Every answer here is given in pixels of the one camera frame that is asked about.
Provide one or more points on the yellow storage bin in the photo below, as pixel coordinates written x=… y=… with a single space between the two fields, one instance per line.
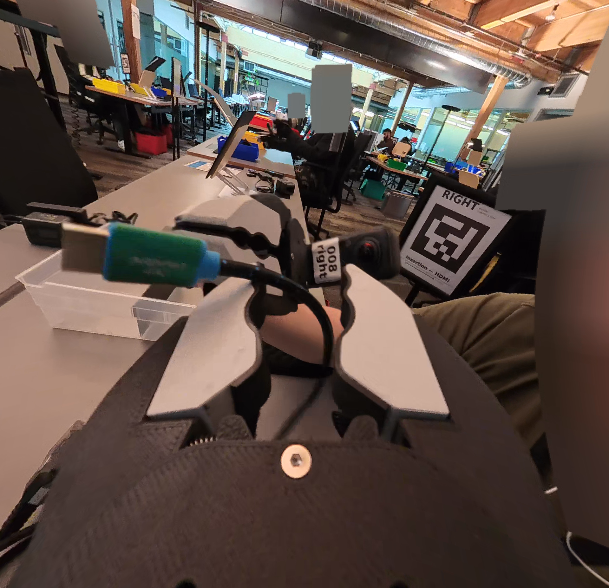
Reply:
x=109 y=86

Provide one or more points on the red storage bin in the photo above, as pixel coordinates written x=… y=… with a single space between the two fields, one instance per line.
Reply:
x=261 y=122
x=151 y=143

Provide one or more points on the clear plastic bin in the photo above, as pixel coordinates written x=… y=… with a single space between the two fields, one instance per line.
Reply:
x=81 y=307

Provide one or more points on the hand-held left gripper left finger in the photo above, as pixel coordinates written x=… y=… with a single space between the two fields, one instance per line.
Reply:
x=204 y=359

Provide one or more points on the small black box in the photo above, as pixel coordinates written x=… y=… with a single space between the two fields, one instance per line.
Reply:
x=285 y=188

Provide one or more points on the grey tilted sign board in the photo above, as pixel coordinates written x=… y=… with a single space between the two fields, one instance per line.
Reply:
x=228 y=145

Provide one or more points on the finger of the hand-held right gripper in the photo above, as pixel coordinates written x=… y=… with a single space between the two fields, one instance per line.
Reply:
x=219 y=212

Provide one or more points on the green storage bin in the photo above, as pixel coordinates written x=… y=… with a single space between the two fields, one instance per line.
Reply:
x=373 y=189

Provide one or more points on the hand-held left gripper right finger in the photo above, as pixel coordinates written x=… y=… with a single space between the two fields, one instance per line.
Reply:
x=390 y=359

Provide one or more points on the blue storage bin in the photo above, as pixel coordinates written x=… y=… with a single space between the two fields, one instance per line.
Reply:
x=240 y=151

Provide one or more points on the person's right hand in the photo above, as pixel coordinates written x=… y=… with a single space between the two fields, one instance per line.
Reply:
x=295 y=333

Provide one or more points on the grey trash can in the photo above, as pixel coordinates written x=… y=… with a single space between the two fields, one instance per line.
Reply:
x=397 y=205

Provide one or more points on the person's olive clothing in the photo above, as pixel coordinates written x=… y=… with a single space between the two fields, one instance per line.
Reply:
x=480 y=350

